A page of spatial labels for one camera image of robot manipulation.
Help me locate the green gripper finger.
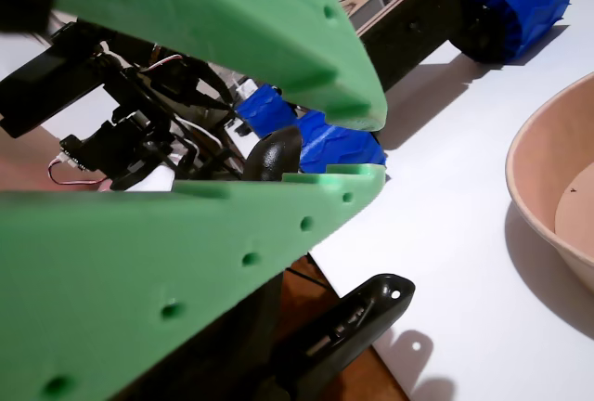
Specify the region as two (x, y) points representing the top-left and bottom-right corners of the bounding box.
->
(51, 0), (390, 133)
(0, 163), (387, 401)

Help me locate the brown paper bowl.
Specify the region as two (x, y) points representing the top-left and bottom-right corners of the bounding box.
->
(504, 71), (594, 294)

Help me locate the wooden rover chassis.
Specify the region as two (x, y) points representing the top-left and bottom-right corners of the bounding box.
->
(338, 0), (470, 95)

